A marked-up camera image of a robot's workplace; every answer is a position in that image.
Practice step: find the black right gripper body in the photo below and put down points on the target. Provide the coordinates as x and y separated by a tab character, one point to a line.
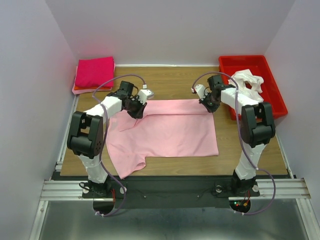
211	104

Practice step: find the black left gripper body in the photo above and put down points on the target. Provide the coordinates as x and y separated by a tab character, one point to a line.
135	107

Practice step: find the light pink t-shirt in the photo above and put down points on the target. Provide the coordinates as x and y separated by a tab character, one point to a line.
168	129

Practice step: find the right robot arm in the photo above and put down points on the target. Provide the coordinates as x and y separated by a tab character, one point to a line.
255	126

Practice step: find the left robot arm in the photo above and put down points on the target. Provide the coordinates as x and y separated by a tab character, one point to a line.
87	132

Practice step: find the white crumpled t-shirt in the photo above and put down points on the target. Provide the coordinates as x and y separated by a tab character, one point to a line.
249	85

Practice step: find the folded magenta t-shirt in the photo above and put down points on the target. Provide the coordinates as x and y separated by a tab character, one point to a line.
96	62

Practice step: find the red plastic bin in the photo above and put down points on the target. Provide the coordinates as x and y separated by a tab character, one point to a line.
258	66

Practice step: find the folded orange t-shirt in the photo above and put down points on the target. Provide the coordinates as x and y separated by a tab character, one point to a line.
77	88

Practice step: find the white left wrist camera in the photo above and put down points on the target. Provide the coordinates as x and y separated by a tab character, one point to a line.
144	95

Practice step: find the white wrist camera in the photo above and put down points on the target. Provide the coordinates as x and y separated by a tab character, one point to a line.
200	90
144	95

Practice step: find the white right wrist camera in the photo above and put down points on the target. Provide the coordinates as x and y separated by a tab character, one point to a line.
200	90

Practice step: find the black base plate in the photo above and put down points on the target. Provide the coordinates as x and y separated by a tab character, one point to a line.
165	192

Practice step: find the aluminium frame rail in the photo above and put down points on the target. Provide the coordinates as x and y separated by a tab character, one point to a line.
69	190

